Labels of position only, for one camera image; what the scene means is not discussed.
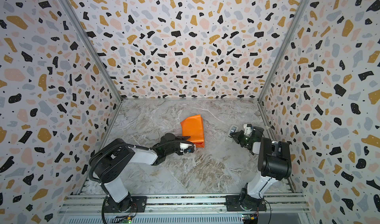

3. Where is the white tape dispenser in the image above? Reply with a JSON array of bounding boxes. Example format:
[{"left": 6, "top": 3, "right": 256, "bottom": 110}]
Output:
[{"left": 226, "top": 125, "right": 238, "bottom": 141}]

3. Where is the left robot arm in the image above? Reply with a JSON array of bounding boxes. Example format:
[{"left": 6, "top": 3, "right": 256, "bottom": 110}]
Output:
[{"left": 88, "top": 133, "right": 196, "bottom": 204}]

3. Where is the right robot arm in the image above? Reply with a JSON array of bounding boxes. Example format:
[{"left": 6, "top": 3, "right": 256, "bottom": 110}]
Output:
[{"left": 228, "top": 124, "right": 292, "bottom": 208}]

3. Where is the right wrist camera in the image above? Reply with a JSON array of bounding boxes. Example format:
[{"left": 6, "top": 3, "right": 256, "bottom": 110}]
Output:
[{"left": 243, "top": 124, "right": 253, "bottom": 136}]

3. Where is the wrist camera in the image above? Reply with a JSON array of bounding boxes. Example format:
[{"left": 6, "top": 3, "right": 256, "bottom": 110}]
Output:
[
  {"left": 180, "top": 142, "right": 195, "bottom": 153},
  {"left": 243, "top": 124, "right": 253, "bottom": 136}
]

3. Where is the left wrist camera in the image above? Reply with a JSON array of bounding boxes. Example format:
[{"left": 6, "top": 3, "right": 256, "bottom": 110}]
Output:
[{"left": 180, "top": 142, "right": 195, "bottom": 153}]

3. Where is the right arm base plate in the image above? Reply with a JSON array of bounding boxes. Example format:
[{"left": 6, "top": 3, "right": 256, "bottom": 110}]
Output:
[{"left": 225, "top": 195, "right": 267, "bottom": 212}]

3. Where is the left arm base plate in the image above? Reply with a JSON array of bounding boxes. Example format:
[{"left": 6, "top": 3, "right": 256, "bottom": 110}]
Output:
[{"left": 102, "top": 195, "right": 147, "bottom": 214}]

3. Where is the black corrugated cable left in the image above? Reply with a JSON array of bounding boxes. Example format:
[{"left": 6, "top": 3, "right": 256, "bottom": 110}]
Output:
[{"left": 88, "top": 140, "right": 196, "bottom": 184}]

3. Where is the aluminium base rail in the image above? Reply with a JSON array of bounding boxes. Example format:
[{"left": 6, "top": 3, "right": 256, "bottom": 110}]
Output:
[{"left": 57, "top": 193, "right": 314, "bottom": 224}]

